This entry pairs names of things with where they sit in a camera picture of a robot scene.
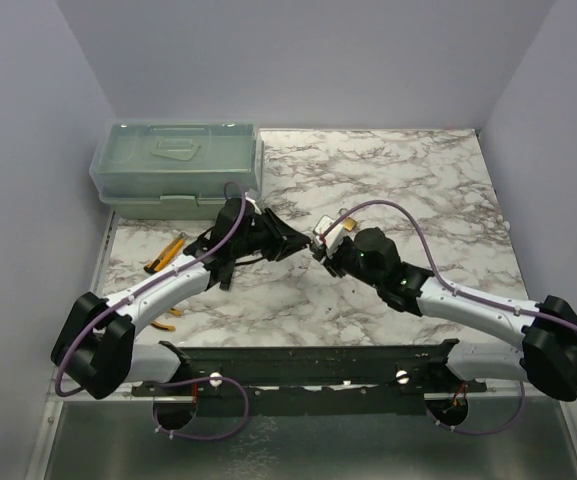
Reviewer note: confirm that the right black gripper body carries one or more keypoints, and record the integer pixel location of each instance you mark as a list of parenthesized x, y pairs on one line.
[(344, 260)]

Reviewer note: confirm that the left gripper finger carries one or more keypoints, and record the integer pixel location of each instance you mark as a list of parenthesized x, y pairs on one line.
[(289, 245), (279, 227)]

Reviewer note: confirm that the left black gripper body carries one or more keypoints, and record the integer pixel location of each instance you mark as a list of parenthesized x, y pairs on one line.
[(263, 239)]

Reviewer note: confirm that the brass padlock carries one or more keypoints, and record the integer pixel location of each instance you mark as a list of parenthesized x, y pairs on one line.
[(349, 224)]

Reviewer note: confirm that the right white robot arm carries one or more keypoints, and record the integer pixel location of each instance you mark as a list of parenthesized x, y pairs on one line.
[(536, 341)]

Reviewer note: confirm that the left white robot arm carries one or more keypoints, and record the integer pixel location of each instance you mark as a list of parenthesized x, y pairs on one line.
[(96, 346)]

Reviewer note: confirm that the black socket tool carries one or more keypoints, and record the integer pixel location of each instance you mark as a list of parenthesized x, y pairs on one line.
[(226, 278)]

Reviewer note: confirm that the yellow utility knife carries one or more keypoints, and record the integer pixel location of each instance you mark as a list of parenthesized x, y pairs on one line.
[(166, 255)]

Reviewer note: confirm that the green translucent plastic toolbox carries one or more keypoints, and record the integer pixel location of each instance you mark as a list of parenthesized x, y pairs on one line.
[(168, 170)]

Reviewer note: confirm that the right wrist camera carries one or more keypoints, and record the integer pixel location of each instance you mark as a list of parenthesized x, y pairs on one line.
[(326, 237)]

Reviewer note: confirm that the yellow handled pliers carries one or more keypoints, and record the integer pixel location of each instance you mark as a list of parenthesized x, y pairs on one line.
[(165, 322)]

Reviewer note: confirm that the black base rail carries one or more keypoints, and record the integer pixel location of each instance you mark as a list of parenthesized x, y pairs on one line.
[(316, 381)]

